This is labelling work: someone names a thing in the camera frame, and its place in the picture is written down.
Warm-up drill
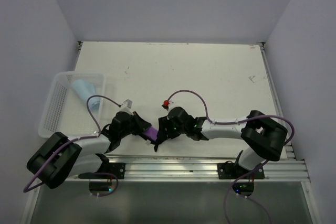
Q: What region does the light blue towel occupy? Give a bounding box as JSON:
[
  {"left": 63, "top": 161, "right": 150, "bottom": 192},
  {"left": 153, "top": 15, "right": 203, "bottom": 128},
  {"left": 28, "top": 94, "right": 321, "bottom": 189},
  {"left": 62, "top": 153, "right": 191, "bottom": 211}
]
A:
[{"left": 71, "top": 79, "right": 100, "bottom": 111}]

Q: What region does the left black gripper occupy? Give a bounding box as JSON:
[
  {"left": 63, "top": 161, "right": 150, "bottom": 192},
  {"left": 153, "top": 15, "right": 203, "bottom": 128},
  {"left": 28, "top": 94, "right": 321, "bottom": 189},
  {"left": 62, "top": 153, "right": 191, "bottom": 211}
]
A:
[{"left": 119, "top": 111, "right": 151, "bottom": 138}]

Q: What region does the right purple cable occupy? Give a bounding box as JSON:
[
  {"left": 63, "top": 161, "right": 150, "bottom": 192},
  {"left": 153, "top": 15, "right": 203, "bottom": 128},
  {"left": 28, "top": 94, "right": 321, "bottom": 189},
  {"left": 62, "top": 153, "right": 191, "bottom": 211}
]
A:
[{"left": 167, "top": 90, "right": 295, "bottom": 224}]

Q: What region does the dark grey towel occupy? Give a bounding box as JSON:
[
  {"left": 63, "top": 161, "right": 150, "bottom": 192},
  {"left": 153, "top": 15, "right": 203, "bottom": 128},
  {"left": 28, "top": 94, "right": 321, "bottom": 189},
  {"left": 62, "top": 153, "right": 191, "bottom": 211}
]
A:
[{"left": 140, "top": 126, "right": 165, "bottom": 152}]

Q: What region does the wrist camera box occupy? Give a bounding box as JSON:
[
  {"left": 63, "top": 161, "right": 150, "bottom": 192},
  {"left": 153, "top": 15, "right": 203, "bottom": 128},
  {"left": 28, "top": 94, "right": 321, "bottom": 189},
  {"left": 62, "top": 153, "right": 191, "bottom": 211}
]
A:
[
  {"left": 120, "top": 99, "right": 132, "bottom": 113},
  {"left": 161, "top": 100, "right": 174, "bottom": 110}
]

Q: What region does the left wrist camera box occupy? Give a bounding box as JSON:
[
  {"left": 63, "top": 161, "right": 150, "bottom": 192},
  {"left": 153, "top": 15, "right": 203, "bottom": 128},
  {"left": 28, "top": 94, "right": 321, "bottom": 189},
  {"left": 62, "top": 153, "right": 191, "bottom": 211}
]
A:
[{"left": 120, "top": 99, "right": 132, "bottom": 113}]

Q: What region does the aluminium mounting rail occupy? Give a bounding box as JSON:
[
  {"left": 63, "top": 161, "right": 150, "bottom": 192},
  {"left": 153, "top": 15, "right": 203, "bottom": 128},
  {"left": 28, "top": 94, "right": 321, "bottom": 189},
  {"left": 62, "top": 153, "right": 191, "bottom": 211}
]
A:
[{"left": 107, "top": 155, "right": 310, "bottom": 182}]

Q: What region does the purple cable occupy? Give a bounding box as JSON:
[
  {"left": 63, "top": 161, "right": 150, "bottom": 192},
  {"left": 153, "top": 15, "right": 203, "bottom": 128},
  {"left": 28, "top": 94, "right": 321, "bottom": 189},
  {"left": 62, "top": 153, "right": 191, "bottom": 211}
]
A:
[
  {"left": 167, "top": 90, "right": 295, "bottom": 224},
  {"left": 23, "top": 95, "right": 124, "bottom": 197}
]

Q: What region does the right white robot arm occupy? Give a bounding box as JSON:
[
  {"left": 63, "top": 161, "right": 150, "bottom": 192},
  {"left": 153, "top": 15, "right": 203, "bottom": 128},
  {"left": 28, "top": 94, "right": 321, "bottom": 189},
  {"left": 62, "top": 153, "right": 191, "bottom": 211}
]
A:
[{"left": 154, "top": 106, "right": 288, "bottom": 178}]

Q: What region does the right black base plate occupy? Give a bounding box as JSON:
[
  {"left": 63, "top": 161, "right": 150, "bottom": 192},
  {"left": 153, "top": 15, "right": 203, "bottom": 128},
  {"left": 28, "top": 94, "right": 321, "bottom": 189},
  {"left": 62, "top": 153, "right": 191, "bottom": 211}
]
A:
[{"left": 217, "top": 161, "right": 265, "bottom": 180}]

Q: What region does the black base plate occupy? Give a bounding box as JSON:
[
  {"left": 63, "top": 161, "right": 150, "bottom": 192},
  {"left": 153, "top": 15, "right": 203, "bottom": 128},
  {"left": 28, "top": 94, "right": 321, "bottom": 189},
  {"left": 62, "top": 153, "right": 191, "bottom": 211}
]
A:
[
  {"left": 78, "top": 161, "right": 126, "bottom": 180},
  {"left": 217, "top": 161, "right": 265, "bottom": 180}
]

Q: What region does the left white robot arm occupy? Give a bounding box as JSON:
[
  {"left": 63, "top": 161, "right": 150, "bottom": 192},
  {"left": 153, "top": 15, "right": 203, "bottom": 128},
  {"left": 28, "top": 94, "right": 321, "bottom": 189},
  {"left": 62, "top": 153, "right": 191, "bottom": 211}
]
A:
[{"left": 27, "top": 112, "right": 158, "bottom": 189}]

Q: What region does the white plastic basket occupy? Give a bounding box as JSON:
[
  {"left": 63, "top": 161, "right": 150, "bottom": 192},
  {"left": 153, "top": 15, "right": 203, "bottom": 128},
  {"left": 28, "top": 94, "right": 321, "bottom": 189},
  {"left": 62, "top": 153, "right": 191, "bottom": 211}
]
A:
[{"left": 38, "top": 71, "right": 106, "bottom": 138}]

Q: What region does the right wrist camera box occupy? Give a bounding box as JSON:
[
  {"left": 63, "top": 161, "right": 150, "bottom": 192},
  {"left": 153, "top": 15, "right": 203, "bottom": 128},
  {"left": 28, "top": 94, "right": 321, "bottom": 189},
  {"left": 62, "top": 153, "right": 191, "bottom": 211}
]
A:
[{"left": 161, "top": 100, "right": 174, "bottom": 110}]

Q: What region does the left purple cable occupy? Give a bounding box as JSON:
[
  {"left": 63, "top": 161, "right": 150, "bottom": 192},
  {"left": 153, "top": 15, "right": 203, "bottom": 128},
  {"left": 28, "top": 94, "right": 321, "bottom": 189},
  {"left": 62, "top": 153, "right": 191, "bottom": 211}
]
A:
[{"left": 23, "top": 95, "right": 124, "bottom": 197}]

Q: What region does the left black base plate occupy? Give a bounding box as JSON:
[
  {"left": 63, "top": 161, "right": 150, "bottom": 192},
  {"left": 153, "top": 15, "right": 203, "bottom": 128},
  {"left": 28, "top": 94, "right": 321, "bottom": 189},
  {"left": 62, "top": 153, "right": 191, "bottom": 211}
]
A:
[{"left": 78, "top": 161, "right": 126, "bottom": 180}]

